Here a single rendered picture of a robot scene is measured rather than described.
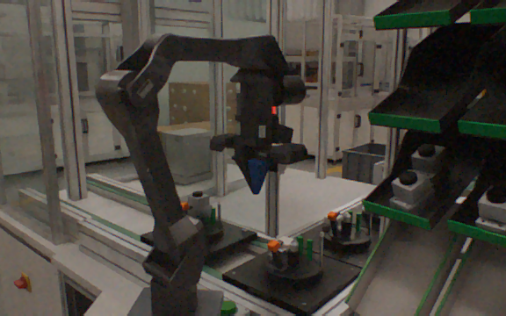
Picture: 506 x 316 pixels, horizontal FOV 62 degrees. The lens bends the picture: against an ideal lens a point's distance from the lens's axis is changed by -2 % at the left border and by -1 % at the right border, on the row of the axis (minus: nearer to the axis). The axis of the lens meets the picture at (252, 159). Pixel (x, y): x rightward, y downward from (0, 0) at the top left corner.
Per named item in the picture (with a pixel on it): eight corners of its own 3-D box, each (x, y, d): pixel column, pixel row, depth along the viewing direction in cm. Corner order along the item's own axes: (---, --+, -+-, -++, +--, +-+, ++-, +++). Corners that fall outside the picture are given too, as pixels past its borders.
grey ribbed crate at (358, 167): (427, 200, 264) (430, 163, 259) (339, 182, 304) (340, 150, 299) (449, 185, 295) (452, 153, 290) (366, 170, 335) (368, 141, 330)
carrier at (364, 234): (364, 276, 103) (367, 227, 100) (285, 247, 119) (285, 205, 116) (403, 244, 121) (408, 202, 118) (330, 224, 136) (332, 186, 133)
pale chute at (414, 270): (415, 345, 72) (406, 336, 69) (353, 311, 82) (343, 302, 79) (482, 209, 80) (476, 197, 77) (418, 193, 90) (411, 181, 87)
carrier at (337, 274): (306, 320, 85) (308, 263, 82) (221, 281, 101) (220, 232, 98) (363, 276, 103) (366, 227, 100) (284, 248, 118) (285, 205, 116)
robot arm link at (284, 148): (288, 114, 66) (311, 111, 71) (206, 106, 79) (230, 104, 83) (287, 166, 68) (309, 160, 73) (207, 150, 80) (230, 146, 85)
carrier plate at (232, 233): (195, 267, 107) (195, 259, 107) (140, 241, 123) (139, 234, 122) (257, 238, 125) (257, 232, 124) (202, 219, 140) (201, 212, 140)
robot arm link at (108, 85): (112, 79, 52) (155, 63, 56) (87, 78, 57) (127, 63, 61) (185, 281, 65) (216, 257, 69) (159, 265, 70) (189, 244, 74)
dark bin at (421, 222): (430, 232, 69) (423, 197, 66) (364, 211, 79) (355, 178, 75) (504, 142, 82) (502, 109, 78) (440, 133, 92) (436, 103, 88)
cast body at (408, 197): (411, 222, 72) (404, 190, 68) (391, 212, 75) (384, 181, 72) (444, 196, 74) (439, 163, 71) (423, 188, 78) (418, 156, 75)
